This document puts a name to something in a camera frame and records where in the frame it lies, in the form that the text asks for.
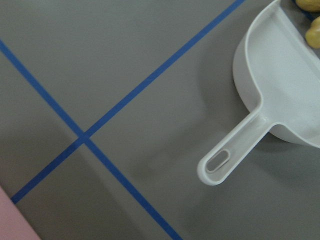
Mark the beige plastic dustpan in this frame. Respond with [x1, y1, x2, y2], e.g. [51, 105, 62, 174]
[197, 0, 320, 186]

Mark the tan toy ginger root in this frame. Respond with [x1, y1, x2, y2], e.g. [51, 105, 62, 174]
[305, 17, 320, 49]

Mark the brown toy potato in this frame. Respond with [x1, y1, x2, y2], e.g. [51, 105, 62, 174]
[295, 0, 320, 13]

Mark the pink plastic bin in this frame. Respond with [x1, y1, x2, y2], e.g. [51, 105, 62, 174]
[0, 187, 40, 240]

